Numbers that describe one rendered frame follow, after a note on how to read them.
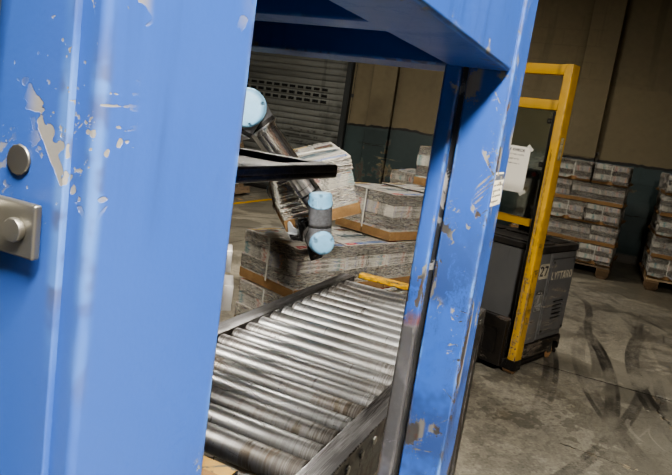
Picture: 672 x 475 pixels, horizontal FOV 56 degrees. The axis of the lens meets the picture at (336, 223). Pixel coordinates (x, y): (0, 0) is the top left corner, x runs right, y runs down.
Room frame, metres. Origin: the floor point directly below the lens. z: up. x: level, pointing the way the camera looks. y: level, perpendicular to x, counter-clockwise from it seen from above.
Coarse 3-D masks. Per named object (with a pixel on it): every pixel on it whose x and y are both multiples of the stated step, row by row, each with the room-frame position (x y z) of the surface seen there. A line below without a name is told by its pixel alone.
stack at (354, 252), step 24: (264, 240) 2.67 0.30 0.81; (288, 240) 2.65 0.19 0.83; (336, 240) 2.80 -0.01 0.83; (360, 240) 2.88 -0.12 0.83; (384, 240) 2.97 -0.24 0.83; (408, 240) 3.06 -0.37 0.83; (264, 264) 2.66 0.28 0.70; (288, 264) 2.55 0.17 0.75; (312, 264) 2.58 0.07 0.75; (336, 264) 2.68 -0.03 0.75; (360, 264) 2.81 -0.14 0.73; (384, 264) 2.93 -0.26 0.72; (408, 264) 3.06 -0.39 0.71; (240, 288) 2.76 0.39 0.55; (264, 288) 2.66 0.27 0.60; (384, 288) 2.96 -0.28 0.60; (240, 312) 2.74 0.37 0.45
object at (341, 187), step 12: (312, 156) 2.38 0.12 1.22; (324, 156) 2.32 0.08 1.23; (336, 156) 2.28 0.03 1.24; (348, 156) 2.26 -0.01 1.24; (348, 168) 2.27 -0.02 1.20; (324, 180) 2.26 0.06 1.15; (336, 180) 2.27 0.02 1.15; (348, 180) 2.28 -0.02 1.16; (276, 192) 2.29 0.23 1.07; (288, 192) 2.23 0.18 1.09; (336, 192) 2.27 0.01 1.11; (348, 192) 2.28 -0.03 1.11; (288, 204) 2.23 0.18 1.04; (300, 204) 2.24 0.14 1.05; (336, 204) 2.27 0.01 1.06; (348, 204) 2.28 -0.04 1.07; (288, 216) 2.23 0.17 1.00; (300, 216) 2.24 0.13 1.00
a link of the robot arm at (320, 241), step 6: (312, 228) 1.94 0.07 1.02; (330, 228) 1.96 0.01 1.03; (306, 234) 2.01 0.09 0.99; (312, 234) 1.94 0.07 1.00; (318, 234) 1.92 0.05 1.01; (324, 234) 1.92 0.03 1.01; (330, 234) 1.94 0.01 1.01; (306, 240) 1.99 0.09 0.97; (312, 240) 1.92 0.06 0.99; (318, 240) 1.92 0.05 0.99; (324, 240) 1.92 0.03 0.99; (330, 240) 1.93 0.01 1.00; (312, 246) 1.92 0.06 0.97; (318, 246) 1.92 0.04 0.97; (324, 246) 1.92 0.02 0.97; (330, 246) 1.93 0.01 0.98; (318, 252) 1.92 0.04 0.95; (324, 252) 1.92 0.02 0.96
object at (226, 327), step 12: (336, 276) 2.26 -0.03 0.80; (348, 276) 2.28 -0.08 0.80; (312, 288) 2.05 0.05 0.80; (324, 288) 2.07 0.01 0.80; (276, 300) 1.85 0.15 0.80; (288, 300) 1.87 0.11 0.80; (300, 300) 1.90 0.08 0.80; (252, 312) 1.71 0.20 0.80; (264, 312) 1.72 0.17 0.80; (228, 324) 1.58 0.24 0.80; (240, 324) 1.60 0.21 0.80
